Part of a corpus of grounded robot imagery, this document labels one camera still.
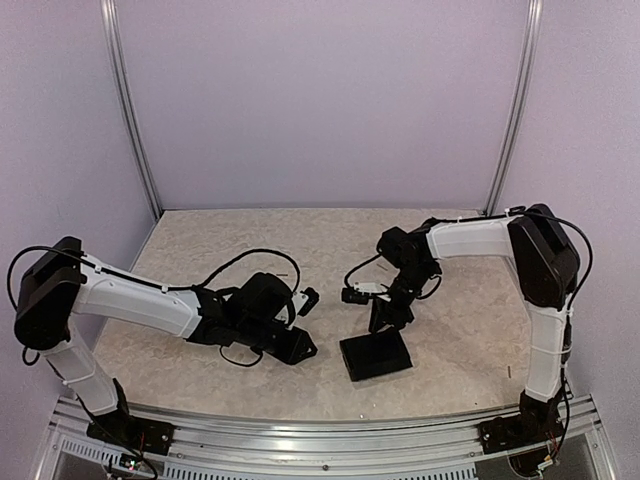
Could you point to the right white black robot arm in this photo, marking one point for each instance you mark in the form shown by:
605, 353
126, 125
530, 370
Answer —
533, 233

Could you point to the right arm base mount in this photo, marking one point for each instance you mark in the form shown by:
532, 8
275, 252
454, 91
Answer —
536, 421

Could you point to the front aluminium frame rail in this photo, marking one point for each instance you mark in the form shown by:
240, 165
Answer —
217, 447

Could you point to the small circuit board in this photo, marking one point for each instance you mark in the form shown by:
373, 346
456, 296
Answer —
123, 462

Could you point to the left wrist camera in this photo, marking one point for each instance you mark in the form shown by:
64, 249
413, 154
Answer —
305, 301

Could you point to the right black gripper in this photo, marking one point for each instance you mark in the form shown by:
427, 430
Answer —
387, 312

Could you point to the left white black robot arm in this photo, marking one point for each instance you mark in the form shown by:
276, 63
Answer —
66, 281

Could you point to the vertical aluminium post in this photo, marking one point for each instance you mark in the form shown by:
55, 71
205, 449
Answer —
518, 104
115, 48

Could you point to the right vertical aluminium post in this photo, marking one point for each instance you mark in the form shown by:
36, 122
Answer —
518, 104

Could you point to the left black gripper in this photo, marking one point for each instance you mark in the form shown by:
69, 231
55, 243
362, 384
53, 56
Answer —
302, 341

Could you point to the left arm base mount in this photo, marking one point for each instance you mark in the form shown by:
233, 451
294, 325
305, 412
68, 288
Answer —
120, 427

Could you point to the left vertical aluminium post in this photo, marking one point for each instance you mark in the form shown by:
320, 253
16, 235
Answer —
115, 48

